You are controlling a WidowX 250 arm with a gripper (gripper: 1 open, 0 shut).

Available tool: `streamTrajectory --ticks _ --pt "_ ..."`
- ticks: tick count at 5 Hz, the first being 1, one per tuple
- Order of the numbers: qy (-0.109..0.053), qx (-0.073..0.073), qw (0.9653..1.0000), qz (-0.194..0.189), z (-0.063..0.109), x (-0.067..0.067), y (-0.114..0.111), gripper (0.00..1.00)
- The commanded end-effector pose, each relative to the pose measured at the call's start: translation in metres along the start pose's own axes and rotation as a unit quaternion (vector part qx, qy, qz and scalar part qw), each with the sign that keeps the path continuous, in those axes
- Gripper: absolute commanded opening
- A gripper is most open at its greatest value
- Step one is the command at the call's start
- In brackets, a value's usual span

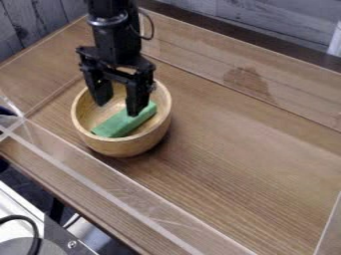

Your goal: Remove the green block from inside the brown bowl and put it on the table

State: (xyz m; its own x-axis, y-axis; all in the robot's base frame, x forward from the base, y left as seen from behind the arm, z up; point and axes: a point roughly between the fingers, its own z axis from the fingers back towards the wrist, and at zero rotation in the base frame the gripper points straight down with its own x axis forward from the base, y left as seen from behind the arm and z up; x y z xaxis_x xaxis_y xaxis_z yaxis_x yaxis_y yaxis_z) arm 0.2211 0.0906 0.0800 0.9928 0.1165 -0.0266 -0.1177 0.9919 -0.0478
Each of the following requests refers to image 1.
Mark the white post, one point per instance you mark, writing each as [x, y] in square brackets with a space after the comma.
[334, 45]

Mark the grey metal bracket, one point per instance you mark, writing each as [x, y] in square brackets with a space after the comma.
[58, 242]

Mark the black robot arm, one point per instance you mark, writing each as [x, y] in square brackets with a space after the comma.
[106, 8]

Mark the clear acrylic front barrier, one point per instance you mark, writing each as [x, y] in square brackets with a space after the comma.
[153, 226]

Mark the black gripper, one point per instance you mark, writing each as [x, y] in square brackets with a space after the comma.
[113, 59]

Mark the brown wooden bowl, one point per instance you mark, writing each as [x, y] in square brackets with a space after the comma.
[86, 115]

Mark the black table leg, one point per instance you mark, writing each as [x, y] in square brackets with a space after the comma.
[56, 210]

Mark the green rectangular block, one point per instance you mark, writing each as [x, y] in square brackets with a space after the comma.
[120, 124]

